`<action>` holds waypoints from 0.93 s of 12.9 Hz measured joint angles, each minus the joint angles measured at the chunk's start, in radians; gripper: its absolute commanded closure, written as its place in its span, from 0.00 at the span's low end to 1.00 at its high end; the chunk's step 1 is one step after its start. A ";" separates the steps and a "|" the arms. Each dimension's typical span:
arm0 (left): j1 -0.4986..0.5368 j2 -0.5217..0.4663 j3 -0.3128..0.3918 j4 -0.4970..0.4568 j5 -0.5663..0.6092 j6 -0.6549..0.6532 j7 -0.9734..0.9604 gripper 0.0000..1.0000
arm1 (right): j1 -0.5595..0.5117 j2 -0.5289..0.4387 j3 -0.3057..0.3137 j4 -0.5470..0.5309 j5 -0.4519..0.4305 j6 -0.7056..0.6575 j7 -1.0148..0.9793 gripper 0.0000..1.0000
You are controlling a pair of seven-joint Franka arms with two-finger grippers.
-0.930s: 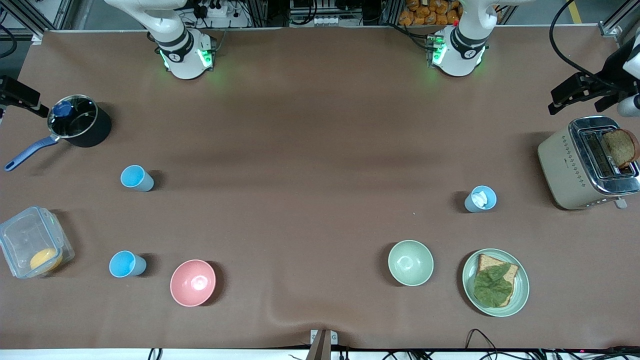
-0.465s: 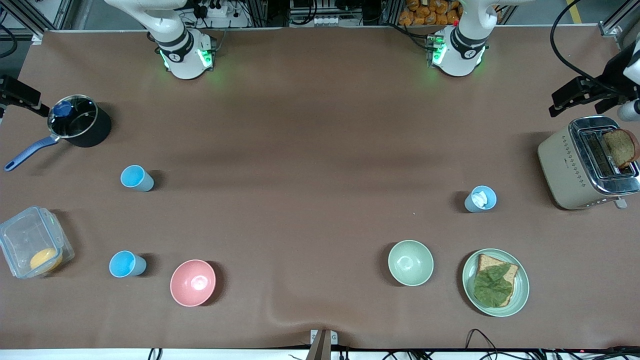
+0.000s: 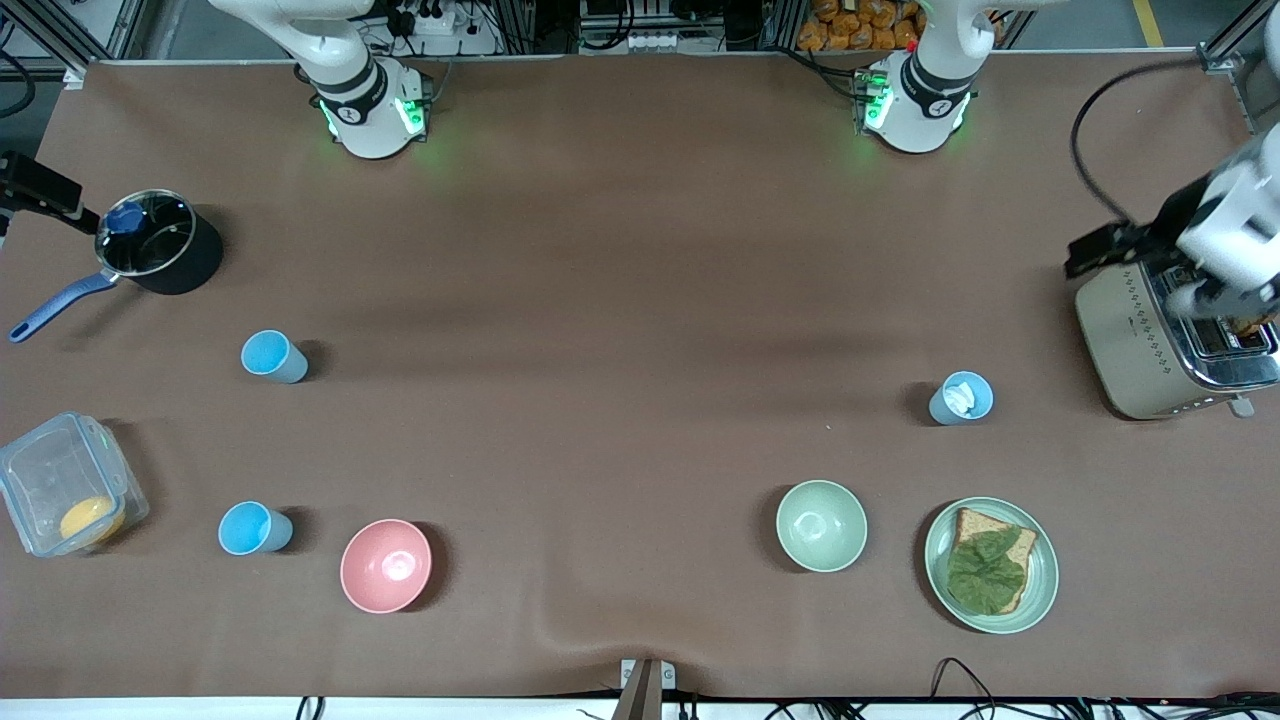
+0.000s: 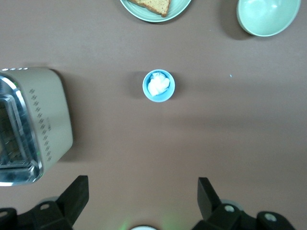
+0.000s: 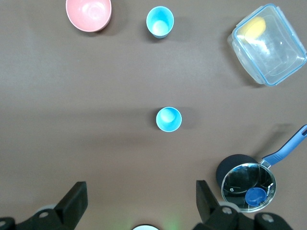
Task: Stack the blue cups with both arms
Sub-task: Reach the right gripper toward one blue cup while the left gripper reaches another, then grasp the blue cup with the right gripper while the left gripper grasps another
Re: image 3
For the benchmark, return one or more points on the blue plastic cup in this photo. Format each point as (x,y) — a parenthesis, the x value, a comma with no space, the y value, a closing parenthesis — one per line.
(248,528)
(980,398)
(268,355)

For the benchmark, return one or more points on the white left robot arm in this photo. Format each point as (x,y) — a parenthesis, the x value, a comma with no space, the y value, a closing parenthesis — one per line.
(920,100)

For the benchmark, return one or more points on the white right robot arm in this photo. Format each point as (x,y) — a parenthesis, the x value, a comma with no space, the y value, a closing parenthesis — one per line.
(368,100)

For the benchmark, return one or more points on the beige and chrome toaster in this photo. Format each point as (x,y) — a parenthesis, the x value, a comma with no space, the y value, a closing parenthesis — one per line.
(1130,350)

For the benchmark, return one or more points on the glass lid with blue knob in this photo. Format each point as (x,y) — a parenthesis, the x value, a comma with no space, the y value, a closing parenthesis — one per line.
(160,240)

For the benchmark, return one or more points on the white crumpled paper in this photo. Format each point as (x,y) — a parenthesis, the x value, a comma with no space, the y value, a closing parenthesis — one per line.
(960,398)

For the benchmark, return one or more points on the clear plastic food container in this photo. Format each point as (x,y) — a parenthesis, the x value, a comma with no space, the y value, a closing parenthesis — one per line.
(40,470)

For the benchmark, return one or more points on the brown bread slice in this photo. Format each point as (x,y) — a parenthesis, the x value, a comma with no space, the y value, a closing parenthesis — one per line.
(975,522)

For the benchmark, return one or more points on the bag of orange snacks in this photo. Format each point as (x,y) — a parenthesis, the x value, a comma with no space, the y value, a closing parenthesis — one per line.
(860,25)

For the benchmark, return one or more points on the orange round food piece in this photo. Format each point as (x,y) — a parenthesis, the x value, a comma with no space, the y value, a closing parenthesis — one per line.
(88,518)

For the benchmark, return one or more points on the green lettuce leaf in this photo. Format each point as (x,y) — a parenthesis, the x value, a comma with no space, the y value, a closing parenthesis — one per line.
(985,575)

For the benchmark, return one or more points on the light green plate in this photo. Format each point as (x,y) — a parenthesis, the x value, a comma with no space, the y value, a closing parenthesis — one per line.
(1040,590)

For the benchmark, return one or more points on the light green bowl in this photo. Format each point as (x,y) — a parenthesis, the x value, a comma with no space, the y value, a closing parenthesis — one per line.
(822,525)

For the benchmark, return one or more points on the white power strip with plugs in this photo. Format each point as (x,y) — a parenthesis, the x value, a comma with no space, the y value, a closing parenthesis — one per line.
(435,18)

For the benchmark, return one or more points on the pink bowl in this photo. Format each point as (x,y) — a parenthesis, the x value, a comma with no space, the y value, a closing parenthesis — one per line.
(385,565)

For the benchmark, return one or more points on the aluminium frame profile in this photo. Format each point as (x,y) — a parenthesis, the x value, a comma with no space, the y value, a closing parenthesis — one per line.
(60,30)
(1235,45)

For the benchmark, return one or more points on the grey metal mount bracket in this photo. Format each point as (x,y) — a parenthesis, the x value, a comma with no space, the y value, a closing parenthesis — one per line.
(647,685)

